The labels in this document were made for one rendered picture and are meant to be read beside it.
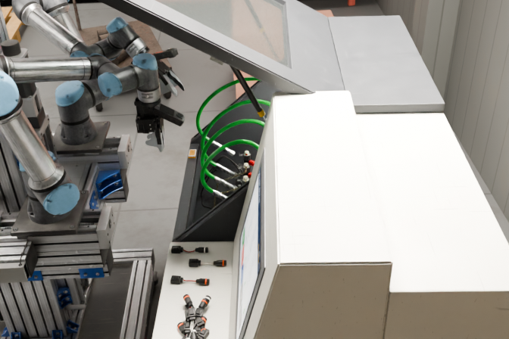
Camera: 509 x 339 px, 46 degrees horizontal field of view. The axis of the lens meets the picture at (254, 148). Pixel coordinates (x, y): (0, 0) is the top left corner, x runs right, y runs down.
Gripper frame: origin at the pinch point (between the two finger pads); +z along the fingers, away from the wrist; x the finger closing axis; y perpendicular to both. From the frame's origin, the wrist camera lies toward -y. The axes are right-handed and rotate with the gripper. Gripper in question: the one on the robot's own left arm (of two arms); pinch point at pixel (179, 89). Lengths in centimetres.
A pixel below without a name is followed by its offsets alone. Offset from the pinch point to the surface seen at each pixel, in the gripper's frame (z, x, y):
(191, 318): 52, 74, 11
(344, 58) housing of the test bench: 29, 8, -57
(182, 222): 37, 26, 23
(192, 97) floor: 4, -246, 110
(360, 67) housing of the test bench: 34, 14, -60
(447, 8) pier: 75, -238, -86
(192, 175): 28.7, -2.0, 22.1
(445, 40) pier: 93, -244, -71
